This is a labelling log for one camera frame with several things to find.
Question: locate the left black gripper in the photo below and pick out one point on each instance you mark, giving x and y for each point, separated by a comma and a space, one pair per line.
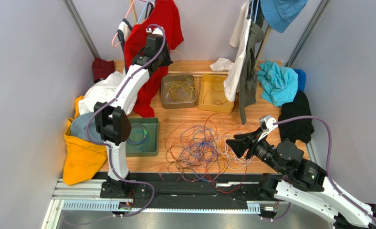
167, 61

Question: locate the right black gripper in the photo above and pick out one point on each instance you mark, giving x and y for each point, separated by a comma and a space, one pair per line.
249, 146

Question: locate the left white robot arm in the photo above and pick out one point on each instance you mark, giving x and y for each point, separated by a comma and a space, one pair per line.
111, 120

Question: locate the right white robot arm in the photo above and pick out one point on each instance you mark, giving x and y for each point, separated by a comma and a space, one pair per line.
303, 183

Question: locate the red t-shirt on hanger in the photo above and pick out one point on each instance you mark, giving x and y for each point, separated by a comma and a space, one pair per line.
166, 15

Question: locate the white grey trimmed tank top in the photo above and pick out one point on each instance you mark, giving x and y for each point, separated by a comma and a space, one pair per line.
124, 31

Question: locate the pink clothes hanger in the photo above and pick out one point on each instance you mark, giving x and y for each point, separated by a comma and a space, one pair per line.
115, 42

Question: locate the yellow plastic tray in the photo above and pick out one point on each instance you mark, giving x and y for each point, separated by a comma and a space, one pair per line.
212, 96

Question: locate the olive hanging garment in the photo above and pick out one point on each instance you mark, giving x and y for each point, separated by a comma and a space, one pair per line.
248, 76

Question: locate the grey metal tray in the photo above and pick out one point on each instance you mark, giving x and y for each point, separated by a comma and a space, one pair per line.
178, 91

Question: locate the dark red cloth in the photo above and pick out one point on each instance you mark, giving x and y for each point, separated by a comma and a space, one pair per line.
102, 69

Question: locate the black cloth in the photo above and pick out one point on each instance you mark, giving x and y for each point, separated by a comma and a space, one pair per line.
298, 129

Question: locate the turquoise cloth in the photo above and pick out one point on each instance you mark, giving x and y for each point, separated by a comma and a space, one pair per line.
279, 83

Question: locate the white cloth pile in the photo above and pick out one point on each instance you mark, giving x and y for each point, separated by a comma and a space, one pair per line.
103, 91

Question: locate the white crumpled cloth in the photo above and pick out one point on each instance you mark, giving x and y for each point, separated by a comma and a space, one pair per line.
222, 65

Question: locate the white hanging shirt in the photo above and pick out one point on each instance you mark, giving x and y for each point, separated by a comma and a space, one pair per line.
238, 40

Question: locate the dark blue cloth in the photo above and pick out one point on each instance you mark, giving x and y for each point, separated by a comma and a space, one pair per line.
301, 79

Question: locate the green plastic tray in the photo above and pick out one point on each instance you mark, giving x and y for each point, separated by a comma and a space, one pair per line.
144, 138

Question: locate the grey blue cloth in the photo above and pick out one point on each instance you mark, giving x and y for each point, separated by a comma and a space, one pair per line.
78, 128

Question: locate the blue hanging hat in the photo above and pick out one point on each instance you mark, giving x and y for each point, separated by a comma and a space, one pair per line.
281, 13

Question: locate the yellow cloth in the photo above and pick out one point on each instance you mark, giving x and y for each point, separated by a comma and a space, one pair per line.
84, 159

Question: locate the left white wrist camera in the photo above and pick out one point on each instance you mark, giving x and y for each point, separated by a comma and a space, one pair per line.
155, 31

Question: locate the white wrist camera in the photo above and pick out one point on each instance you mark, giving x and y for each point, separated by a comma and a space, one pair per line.
267, 124
155, 31

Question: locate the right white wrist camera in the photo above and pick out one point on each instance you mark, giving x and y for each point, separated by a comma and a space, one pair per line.
267, 124

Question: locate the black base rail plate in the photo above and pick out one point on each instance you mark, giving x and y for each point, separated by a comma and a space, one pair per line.
230, 192

